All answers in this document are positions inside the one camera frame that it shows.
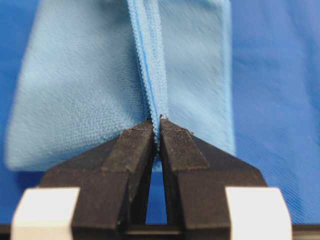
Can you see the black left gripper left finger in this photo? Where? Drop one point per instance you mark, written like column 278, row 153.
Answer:
column 92, row 196

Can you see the light blue towel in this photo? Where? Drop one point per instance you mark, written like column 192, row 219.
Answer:
column 93, row 68

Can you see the blue table cloth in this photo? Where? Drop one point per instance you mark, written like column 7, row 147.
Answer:
column 275, row 73

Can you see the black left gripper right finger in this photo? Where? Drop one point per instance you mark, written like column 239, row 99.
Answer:
column 216, row 196

